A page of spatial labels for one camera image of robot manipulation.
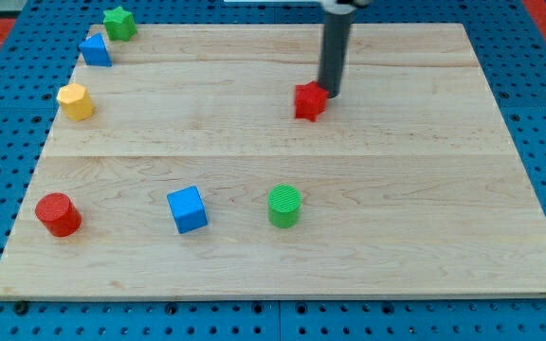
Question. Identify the red star block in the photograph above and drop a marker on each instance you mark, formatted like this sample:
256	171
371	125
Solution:
310	100

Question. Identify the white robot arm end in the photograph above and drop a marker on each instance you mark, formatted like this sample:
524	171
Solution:
343	7

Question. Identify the yellow hexagon block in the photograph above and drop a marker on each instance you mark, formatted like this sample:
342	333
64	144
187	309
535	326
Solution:
75	102

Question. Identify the green star block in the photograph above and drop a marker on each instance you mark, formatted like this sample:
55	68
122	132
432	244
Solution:
119	24

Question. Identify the green cylinder block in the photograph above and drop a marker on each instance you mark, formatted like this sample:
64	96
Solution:
283	203

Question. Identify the wooden board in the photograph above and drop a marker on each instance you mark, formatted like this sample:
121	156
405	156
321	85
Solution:
194	180

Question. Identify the blue cube block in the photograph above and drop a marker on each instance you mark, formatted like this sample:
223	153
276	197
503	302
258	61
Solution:
188	209

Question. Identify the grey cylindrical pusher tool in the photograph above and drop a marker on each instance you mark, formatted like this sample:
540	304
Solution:
334	42

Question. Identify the blue triangle block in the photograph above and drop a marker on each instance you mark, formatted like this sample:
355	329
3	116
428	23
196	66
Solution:
94	51

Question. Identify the red cylinder block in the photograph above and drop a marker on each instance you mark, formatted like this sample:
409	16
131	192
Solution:
58	214

